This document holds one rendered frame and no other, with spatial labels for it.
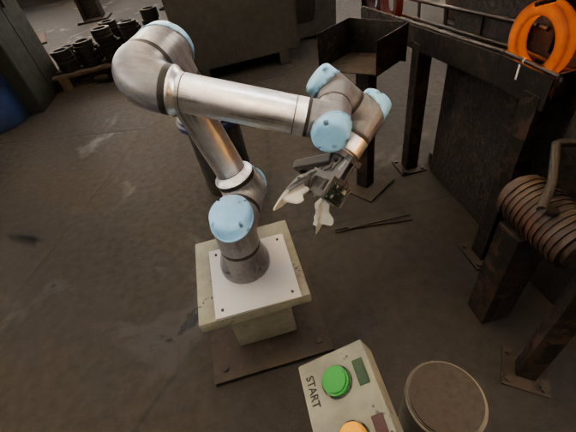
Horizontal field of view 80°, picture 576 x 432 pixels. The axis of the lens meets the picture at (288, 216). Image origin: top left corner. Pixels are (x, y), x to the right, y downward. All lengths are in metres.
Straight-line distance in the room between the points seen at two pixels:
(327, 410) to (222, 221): 0.52
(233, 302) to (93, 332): 0.73
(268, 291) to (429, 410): 0.53
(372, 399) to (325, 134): 0.43
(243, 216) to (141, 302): 0.80
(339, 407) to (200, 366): 0.83
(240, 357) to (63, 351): 0.70
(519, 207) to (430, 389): 0.52
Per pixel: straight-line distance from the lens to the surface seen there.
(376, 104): 0.82
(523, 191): 1.00
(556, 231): 0.93
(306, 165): 0.85
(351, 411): 0.54
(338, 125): 0.64
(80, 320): 1.67
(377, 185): 1.76
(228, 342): 1.29
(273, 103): 0.67
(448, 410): 0.64
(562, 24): 1.10
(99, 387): 1.45
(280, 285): 1.01
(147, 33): 0.83
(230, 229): 0.88
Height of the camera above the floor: 1.12
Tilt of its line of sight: 43 degrees down
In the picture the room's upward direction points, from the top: 11 degrees counter-clockwise
